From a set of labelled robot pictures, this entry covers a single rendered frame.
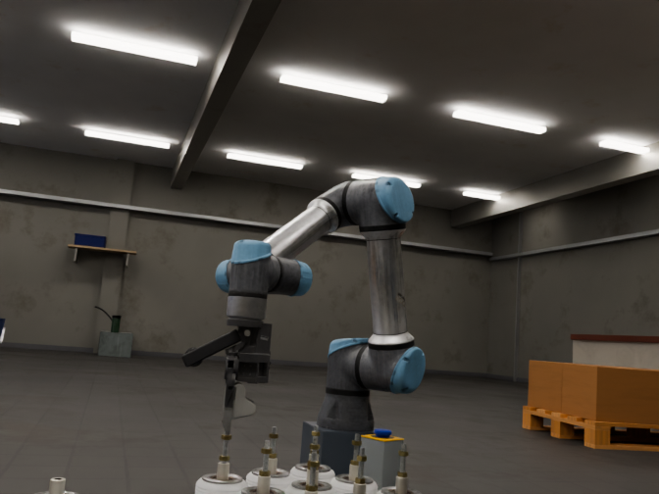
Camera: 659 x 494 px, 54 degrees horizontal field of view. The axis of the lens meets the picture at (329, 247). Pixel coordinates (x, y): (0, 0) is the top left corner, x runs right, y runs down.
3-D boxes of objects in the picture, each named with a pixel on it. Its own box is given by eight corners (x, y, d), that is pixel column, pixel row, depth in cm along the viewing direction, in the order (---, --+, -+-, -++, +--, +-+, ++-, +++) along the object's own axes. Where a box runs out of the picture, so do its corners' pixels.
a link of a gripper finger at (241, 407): (254, 436, 118) (258, 384, 121) (222, 434, 117) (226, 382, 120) (253, 435, 121) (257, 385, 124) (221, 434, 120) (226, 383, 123)
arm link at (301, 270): (278, 262, 144) (242, 254, 135) (318, 261, 137) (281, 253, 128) (276, 297, 143) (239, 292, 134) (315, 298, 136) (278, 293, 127)
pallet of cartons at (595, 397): (611, 453, 372) (612, 368, 379) (511, 427, 462) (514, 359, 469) (779, 456, 414) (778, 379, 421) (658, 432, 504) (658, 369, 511)
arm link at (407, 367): (382, 383, 173) (367, 179, 171) (431, 389, 164) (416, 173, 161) (356, 395, 164) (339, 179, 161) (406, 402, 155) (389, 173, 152)
